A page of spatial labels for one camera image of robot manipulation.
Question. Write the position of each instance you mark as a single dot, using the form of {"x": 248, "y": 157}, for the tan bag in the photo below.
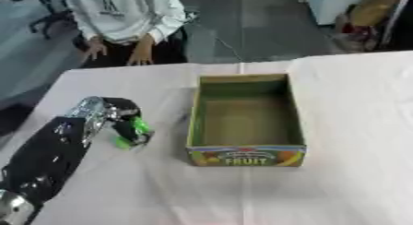
{"x": 365, "y": 22}

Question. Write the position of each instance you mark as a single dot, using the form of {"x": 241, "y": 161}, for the cardboard box with green inside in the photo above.
{"x": 246, "y": 124}

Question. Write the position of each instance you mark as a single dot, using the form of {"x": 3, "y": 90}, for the person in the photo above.
{"x": 129, "y": 22}

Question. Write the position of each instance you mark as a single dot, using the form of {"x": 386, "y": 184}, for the black office chair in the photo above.
{"x": 45, "y": 12}

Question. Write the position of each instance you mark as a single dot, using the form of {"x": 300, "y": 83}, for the green toy object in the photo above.
{"x": 139, "y": 128}

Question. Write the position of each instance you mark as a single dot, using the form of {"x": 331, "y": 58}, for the white cabinet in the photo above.
{"x": 333, "y": 4}

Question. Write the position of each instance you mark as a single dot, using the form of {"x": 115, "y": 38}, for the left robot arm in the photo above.
{"x": 45, "y": 158}

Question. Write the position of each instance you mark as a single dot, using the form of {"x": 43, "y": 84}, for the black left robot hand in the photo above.
{"x": 125, "y": 124}

